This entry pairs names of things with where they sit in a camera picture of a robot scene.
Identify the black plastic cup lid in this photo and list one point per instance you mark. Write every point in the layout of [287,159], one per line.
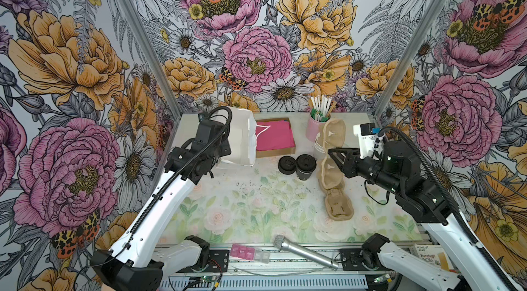
[306,163]

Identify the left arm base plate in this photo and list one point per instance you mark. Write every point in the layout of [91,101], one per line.
[212,261]

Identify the brown pulp cup carrier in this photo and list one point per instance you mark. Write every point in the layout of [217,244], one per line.
[330,179]

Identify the stack of white paper cups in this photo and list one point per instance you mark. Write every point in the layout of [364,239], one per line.
[319,151]

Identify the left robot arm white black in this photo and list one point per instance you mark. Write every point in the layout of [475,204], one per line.
[132,263]

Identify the paper coffee cup black sleeve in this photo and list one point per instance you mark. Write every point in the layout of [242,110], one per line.
[304,175]

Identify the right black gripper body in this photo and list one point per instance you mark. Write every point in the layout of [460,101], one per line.
[370,169]

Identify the pink plastic clip box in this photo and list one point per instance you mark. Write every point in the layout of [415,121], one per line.
[250,253]

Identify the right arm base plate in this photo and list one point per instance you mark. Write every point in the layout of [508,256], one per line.
[352,260]

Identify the silver microphone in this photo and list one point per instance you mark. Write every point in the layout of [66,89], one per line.
[284,244]

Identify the pink straw holder cup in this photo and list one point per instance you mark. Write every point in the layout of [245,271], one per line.
[314,126]

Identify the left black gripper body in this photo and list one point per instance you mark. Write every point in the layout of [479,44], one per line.
[220,151]

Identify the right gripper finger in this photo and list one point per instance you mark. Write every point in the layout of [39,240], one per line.
[344,153]
[347,164]

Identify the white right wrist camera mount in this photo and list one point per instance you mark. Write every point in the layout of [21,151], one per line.
[367,135]

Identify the brown cardboard napkin tray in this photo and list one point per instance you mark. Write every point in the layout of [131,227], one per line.
[287,151]

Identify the pink napkin stack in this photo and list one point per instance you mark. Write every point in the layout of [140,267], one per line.
[274,135]

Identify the bandage box red white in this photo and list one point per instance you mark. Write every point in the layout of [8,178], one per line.
[433,254]

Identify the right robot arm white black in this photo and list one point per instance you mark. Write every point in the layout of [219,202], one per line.
[428,202]

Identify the white paper gift bag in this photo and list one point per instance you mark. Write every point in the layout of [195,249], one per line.
[244,132]

